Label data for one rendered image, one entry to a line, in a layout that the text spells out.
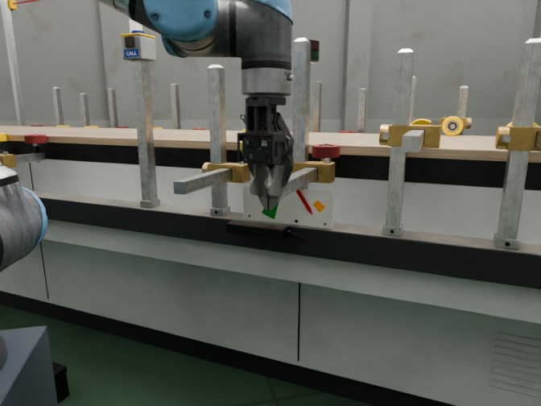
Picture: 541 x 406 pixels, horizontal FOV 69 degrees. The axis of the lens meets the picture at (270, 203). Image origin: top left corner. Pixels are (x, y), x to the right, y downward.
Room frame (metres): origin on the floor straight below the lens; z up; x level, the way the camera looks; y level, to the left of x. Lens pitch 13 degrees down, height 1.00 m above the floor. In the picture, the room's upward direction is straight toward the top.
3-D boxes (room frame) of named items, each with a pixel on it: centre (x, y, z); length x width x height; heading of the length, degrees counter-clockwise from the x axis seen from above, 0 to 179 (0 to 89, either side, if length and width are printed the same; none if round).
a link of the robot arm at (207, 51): (0.73, 0.12, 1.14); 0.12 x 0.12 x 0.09; 3
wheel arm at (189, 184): (1.10, 0.13, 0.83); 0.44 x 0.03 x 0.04; 158
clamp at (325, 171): (1.05, -0.10, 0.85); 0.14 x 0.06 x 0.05; 68
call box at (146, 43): (1.25, 0.39, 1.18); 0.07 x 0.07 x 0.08; 68
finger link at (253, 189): (0.74, 0.02, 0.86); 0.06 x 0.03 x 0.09; 157
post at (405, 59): (0.96, -0.31, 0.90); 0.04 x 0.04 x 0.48; 68
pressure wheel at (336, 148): (1.15, -0.16, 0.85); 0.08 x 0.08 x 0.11
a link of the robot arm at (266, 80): (0.74, 0.00, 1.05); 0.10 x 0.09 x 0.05; 67
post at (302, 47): (1.06, -0.08, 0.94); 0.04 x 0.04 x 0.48; 68
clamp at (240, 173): (1.15, 0.13, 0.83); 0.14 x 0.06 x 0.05; 68
